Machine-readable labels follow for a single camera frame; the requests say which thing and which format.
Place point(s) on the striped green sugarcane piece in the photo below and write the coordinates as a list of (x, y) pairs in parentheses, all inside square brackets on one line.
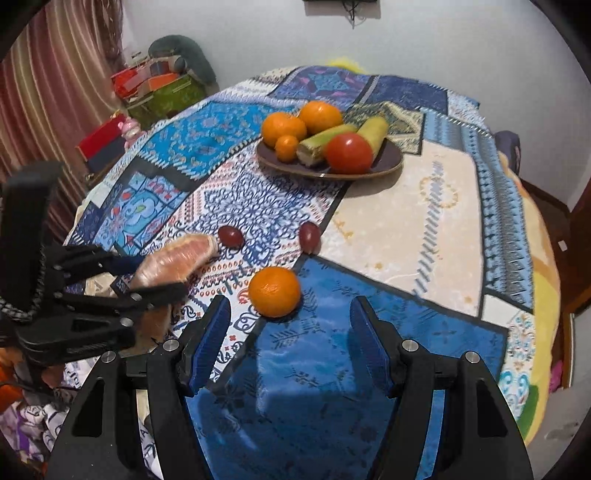
[(318, 145)]

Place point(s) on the brown striped curtain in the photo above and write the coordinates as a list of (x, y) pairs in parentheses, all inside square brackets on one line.
[(51, 92)]

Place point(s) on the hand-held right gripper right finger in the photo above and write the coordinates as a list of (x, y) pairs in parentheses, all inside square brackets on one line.
[(369, 346)]

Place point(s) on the smooth yellow-green sugarcane piece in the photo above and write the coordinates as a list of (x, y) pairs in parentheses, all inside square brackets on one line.
[(371, 131)]

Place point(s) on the yellow fleece blanket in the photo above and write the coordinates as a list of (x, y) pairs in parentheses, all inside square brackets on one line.
[(547, 295)]

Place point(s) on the small tangerine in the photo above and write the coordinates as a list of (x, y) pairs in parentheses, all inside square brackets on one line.
[(274, 291), (286, 148)]

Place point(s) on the peeled pomelo segment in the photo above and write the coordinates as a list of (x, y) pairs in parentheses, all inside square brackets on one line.
[(175, 258)]

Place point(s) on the green cardboard box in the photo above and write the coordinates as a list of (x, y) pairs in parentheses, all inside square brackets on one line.
[(171, 99)]

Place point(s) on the red tomato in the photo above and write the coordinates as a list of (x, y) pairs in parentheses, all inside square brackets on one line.
[(349, 153)]

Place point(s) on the white wall socket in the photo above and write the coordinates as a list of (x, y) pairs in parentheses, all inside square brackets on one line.
[(562, 245)]

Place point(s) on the blue patchwork blanket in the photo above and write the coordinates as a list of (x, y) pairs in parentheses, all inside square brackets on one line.
[(415, 230)]

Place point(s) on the red flat box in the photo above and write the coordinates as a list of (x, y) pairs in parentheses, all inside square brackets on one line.
[(101, 143)]

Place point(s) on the dark grey backpack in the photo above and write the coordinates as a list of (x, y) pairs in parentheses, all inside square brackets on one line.
[(508, 150)]

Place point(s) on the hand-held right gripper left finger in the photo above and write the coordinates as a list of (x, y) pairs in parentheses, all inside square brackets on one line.
[(210, 341)]

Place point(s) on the large orange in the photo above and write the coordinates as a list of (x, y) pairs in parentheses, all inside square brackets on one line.
[(322, 117)]

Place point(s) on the medium orange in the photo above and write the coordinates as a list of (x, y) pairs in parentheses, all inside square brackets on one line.
[(281, 128)]

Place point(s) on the brown wooden door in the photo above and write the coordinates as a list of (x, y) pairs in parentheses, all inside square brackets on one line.
[(581, 230)]

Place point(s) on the dark red jujube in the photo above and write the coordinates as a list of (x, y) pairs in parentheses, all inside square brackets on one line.
[(230, 236), (308, 237)]

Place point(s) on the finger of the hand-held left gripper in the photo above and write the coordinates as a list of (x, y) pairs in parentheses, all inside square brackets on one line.
[(92, 261), (138, 300)]

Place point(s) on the white printed cloth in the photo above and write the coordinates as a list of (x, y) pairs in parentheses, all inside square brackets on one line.
[(32, 424)]

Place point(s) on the yellow plush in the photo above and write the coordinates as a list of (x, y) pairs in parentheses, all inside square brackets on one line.
[(348, 64)]

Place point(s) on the orange box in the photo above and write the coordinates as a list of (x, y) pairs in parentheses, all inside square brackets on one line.
[(161, 82)]

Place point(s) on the red plastic items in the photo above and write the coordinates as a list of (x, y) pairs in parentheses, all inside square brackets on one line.
[(129, 81)]

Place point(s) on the dark brown round plate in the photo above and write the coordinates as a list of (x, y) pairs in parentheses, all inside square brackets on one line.
[(388, 161)]

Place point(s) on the pink toy rabbit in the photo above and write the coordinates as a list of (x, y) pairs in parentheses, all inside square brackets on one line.
[(130, 127)]

